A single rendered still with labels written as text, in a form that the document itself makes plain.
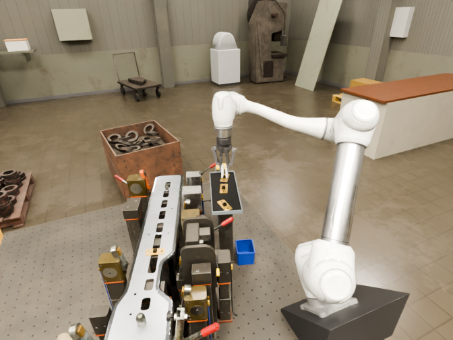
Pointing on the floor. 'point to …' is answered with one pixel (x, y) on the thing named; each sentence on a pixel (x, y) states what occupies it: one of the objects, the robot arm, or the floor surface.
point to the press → (267, 21)
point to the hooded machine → (224, 60)
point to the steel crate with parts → (141, 152)
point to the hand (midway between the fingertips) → (224, 171)
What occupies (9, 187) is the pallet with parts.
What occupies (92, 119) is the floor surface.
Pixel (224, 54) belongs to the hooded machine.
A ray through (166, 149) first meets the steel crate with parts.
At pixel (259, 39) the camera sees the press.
